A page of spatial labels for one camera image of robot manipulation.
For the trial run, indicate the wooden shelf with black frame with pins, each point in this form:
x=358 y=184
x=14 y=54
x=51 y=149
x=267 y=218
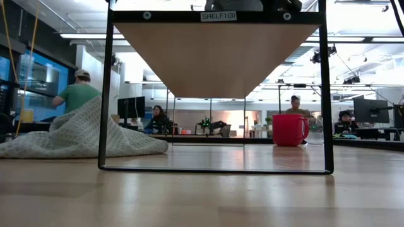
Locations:
x=214 y=63

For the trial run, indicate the black ceiling spotlight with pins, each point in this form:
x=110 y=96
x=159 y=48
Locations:
x=316 y=57
x=352 y=80
x=332 y=50

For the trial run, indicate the grey waffle cloth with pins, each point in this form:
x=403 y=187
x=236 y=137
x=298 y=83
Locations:
x=72 y=135

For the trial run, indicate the person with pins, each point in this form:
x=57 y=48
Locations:
x=79 y=94
x=295 y=105
x=346 y=121
x=159 y=119

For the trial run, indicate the yellow container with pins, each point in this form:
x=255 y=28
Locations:
x=27 y=115

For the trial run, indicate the white shelf label sticker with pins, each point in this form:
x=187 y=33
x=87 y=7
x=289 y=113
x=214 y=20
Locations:
x=218 y=16

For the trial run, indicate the black computer monitor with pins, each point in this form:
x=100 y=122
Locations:
x=131 y=107
x=399 y=116
x=370 y=110

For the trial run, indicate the red mug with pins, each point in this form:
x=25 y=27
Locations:
x=288 y=130

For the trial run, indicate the background black robot arm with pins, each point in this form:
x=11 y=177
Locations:
x=214 y=124

